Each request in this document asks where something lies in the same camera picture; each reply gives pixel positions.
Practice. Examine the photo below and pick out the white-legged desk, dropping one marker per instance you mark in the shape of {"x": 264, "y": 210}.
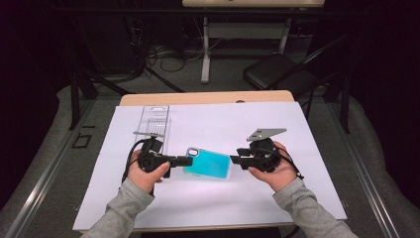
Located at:
{"x": 205, "y": 59}

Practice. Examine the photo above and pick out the phone case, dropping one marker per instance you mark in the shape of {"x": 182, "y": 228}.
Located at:
{"x": 208, "y": 163}

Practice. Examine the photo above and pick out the person's right hand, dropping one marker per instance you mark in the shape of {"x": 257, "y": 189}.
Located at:
{"x": 280, "y": 178}

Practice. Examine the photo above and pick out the white board sheet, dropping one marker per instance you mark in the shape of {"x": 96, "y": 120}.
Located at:
{"x": 214, "y": 125}

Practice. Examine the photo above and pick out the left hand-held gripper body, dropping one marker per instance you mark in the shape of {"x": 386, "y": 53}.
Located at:
{"x": 150, "y": 162}

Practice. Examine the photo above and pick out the person's left hand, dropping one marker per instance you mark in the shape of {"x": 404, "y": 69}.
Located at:
{"x": 145, "y": 180}

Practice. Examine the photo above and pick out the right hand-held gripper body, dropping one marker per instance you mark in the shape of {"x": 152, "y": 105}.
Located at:
{"x": 264, "y": 155}

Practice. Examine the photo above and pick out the aluminium floor rail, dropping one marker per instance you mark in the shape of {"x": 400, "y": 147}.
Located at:
{"x": 43, "y": 181}
{"x": 369, "y": 188}

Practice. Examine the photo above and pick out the black folding chair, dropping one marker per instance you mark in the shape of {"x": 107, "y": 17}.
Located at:
{"x": 277, "y": 71}

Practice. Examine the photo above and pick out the clear plastic packaging tray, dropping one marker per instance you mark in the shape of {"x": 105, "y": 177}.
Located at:
{"x": 158, "y": 122}

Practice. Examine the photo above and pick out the black metal stand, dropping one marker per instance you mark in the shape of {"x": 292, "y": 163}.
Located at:
{"x": 345, "y": 105}
{"x": 74, "y": 102}

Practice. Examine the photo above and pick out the wooden table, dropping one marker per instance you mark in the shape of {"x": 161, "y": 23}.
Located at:
{"x": 204, "y": 98}

